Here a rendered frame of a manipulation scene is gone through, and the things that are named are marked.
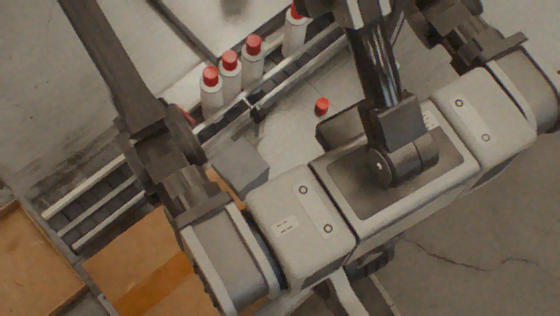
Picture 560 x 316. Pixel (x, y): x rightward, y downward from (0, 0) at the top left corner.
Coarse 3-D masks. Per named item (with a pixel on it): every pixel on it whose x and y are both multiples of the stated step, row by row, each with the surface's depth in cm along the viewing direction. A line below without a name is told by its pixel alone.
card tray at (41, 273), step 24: (0, 216) 155; (24, 216) 156; (0, 240) 154; (24, 240) 154; (48, 240) 155; (0, 264) 152; (24, 264) 152; (48, 264) 153; (0, 288) 150; (24, 288) 150; (48, 288) 151; (72, 288) 151; (0, 312) 148; (24, 312) 149; (48, 312) 145
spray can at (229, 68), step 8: (224, 56) 146; (232, 56) 146; (224, 64) 147; (232, 64) 146; (240, 64) 150; (224, 72) 149; (232, 72) 149; (240, 72) 151; (224, 80) 151; (232, 80) 151; (240, 80) 154; (224, 88) 155; (232, 88) 154; (240, 88) 158; (224, 96) 159; (232, 96) 158; (224, 104) 163
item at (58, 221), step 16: (320, 16) 175; (336, 32) 174; (320, 48) 172; (272, 64) 169; (304, 64) 170; (272, 80) 168; (256, 96) 166; (192, 112) 163; (240, 112) 164; (192, 128) 162; (208, 128) 162; (112, 176) 156; (128, 176) 156; (96, 192) 155; (128, 192) 155; (64, 208) 153; (80, 208) 153; (112, 208) 153; (64, 224) 151; (80, 224) 152; (96, 224) 152; (64, 240) 150
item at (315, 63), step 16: (336, 48) 174; (320, 64) 174; (288, 80) 168; (272, 96) 167; (224, 128) 162; (240, 128) 167; (208, 144) 161; (144, 192) 155; (128, 208) 154; (80, 240) 151; (96, 240) 155
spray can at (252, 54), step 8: (248, 40) 148; (256, 40) 148; (248, 48) 148; (256, 48) 148; (248, 56) 151; (256, 56) 151; (248, 64) 153; (256, 64) 152; (248, 72) 156; (256, 72) 156; (248, 80) 159; (256, 80) 159
